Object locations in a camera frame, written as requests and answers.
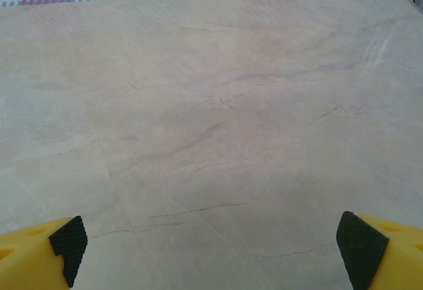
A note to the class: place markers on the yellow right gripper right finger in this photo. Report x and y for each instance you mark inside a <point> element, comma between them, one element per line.
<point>390,257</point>

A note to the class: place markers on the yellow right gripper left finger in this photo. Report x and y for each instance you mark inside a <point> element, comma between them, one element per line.
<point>29,257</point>

